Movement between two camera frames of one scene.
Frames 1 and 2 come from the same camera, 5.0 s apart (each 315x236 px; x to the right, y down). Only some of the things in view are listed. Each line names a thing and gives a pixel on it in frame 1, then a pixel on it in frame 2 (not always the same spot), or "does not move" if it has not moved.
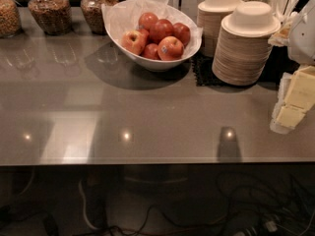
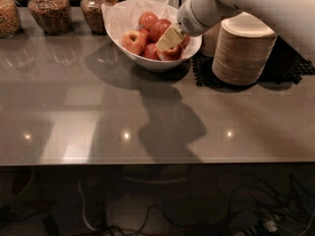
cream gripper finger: [301, 90] → [197, 15]
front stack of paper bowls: [244, 43] does not move
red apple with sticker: [169, 47] does not move
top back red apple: [148, 21] does not move
